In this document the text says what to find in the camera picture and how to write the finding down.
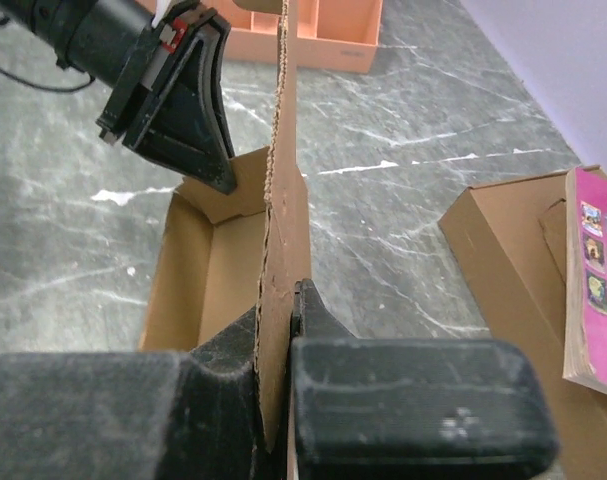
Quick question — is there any cardboard box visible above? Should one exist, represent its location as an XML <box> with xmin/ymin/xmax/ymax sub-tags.
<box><xmin>139</xmin><ymin>1</ymin><xmax>311</xmax><ymax>479</ymax></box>
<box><xmin>439</xmin><ymin>171</ymin><xmax>607</xmax><ymax>479</ymax></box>

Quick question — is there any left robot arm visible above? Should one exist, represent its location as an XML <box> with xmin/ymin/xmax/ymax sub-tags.
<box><xmin>0</xmin><ymin>1</ymin><xmax>237</xmax><ymax>194</ymax></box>

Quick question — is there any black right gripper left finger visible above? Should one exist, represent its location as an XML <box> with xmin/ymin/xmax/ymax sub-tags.
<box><xmin>0</xmin><ymin>313</ymin><xmax>268</xmax><ymax>479</ymax></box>

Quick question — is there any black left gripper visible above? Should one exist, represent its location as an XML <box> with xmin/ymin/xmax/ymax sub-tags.
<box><xmin>97</xmin><ymin>4</ymin><xmax>236</xmax><ymax>195</ymax></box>

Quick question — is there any closed cardboard box under book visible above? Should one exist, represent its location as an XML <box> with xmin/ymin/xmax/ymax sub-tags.
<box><xmin>439</xmin><ymin>171</ymin><xmax>607</xmax><ymax>479</ymax></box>

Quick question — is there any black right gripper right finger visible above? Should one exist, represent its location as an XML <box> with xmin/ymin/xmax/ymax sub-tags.
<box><xmin>289</xmin><ymin>279</ymin><xmax>560</xmax><ymax>479</ymax></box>

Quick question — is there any orange plastic file organizer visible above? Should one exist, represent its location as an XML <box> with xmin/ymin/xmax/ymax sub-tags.
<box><xmin>212</xmin><ymin>0</ymin><xmax>383</xmax><ymax>74</ymax></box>

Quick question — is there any pink book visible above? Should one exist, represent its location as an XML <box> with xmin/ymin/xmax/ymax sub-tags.
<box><xmin>563</xmin><ymin>168</ymin><xmax>607</xmax><ymax>395</ymax></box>

